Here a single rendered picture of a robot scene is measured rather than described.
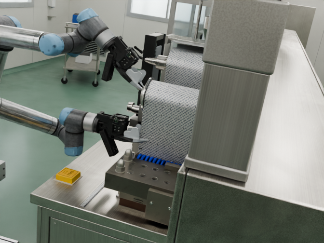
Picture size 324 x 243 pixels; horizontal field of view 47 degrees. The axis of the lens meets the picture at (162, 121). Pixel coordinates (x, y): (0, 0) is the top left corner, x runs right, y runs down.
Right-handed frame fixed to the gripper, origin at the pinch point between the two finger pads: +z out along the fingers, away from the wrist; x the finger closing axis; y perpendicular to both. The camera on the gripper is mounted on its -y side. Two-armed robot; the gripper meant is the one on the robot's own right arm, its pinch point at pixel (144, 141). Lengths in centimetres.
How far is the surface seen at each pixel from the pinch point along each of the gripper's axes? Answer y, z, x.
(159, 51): 27, -12, 44
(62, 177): -17.2, -26.5, -13.5
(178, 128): 8.2, 12.2, -0.2
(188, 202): 31, 32, -84
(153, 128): 6.1, 2.7, -0.2
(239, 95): 46, 36, -83
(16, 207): -109, -112, 72
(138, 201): -14.1, 6.4, -19.0
